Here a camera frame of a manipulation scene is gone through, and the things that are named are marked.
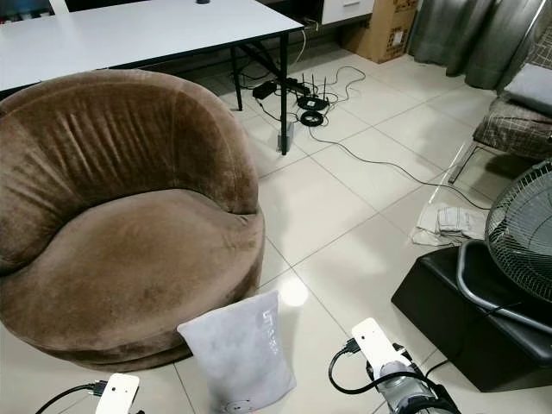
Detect black left wrist camera cable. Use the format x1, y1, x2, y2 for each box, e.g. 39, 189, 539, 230
37, 382, 100, 414

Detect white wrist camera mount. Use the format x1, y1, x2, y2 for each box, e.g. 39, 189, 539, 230
351, 317, 408, 380
95, 373, 141, 414

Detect crumpled white grey cloth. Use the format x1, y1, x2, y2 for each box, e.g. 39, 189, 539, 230
411, 203, 488, 248

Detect white table with black legs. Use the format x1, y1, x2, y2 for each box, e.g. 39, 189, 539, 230
0, 0, 304, 156

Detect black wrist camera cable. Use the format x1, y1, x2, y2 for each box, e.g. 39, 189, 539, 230
328, 338, 441, 398
37, 382, 100, 414

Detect long black floor cable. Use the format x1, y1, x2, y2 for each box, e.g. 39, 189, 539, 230
310, 125, 492, 210

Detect brown cardboard box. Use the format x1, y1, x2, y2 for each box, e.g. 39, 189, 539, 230
339, 0, 419, 63

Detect brown round velvet sofa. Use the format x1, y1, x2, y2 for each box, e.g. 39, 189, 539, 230
0, 69, 266, 373

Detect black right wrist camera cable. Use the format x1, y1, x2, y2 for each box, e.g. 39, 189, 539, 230
328, 338, 441, 398

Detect grey metal tube frame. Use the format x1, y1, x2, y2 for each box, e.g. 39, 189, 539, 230
455, 240, 552, 337

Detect dark wire cage fan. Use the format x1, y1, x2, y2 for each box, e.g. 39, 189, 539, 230
483, 158, 552, 303

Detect black box ottoman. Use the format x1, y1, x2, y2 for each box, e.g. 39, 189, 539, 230
391, 246, 552, 393

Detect white drawer cabinet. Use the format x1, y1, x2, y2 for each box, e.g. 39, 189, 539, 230
319, 0, 376, 25

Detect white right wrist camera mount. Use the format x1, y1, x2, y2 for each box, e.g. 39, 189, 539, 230
351, 317, 408, 380

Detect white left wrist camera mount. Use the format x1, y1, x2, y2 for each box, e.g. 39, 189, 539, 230
95, 373, 141, 414

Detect black routers with antennas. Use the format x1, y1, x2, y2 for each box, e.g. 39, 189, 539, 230
250, 73, 333, 128

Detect grey curtain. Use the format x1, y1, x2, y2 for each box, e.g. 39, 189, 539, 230
407, 0, 552, 91

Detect plaid cushion metal chair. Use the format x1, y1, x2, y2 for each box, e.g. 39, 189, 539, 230
448, 30, 552, 184

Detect grey rectangular pillow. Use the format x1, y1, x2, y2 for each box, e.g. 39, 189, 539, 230
177, 289, 298, 414

